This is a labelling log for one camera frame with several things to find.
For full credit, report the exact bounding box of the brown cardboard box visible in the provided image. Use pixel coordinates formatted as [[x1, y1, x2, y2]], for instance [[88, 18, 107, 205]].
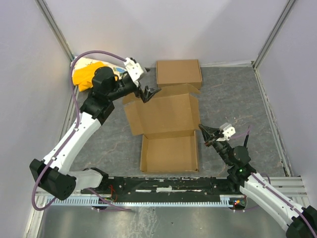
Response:
[[123, 84, 200, 174], [156, 59, 203, 89]]

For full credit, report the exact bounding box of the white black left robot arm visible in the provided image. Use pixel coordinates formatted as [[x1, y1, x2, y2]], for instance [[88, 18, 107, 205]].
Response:
[[29, 66, 161, 200]]

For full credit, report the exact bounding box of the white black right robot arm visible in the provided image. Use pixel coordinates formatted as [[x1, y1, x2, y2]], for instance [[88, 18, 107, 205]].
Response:
[[199, 123, 317, 238]]

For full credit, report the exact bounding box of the folded brown cardboard box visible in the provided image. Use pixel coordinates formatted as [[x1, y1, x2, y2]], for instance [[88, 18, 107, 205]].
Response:
[[156, 59, 203, 89]]

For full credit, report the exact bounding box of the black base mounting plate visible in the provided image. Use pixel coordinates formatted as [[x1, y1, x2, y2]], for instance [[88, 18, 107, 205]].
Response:
[[94, 177, 247, 201]]

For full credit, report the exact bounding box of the yellow cloth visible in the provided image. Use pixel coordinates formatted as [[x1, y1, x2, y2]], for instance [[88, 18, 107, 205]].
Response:
[[72, 60, 109, 92]]

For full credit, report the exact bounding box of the white patterned cloth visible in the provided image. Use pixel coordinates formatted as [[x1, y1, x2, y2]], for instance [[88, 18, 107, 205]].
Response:
[[72, 57, 126, 85]]

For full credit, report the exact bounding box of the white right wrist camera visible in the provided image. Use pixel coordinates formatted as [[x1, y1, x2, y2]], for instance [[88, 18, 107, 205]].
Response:
[[218, 122, 236, 141]]

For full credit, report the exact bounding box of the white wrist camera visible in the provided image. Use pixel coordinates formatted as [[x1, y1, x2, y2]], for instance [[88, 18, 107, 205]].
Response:
[[218, 122, 236, 141], [124, 58, 145, 83]]

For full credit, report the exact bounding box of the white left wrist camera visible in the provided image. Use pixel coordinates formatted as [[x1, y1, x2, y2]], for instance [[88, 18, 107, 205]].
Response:
[[124, 58, 145, 83]]

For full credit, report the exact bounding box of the light blue slotted cable duct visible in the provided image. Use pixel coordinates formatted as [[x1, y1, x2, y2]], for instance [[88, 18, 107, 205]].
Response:
[[47, 194, 247, 208]]

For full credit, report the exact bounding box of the aluminium front rail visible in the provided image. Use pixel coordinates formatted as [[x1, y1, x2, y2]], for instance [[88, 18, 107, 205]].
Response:
[[34, 175, 309, 197]]

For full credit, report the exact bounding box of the right aluminium floor rail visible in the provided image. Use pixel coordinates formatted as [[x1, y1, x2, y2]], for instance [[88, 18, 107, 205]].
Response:
[[253, 66, 310, 238]]

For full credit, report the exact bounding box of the aluminium floor rail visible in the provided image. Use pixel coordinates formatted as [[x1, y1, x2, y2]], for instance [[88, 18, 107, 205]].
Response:
[[22, 96, 75, 238], [253, 66, 310, 238]]

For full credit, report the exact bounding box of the left aluminium frame post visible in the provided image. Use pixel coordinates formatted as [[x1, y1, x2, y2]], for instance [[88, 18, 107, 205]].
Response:
[[35, 0, 74, 61]]

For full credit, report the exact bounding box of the aluminium frame post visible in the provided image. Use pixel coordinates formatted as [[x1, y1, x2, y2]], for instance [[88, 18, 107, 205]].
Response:
[[35, 0, 74, 61], [253, 0, 297, 70]]

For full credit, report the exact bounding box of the right aluminium frame post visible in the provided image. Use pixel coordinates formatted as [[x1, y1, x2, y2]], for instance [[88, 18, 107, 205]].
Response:
[[253, 0, 297, 70]]

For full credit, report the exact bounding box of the left aluminium floor rail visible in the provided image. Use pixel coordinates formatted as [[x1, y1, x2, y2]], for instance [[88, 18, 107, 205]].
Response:
[[22, 96, 75, 238]]

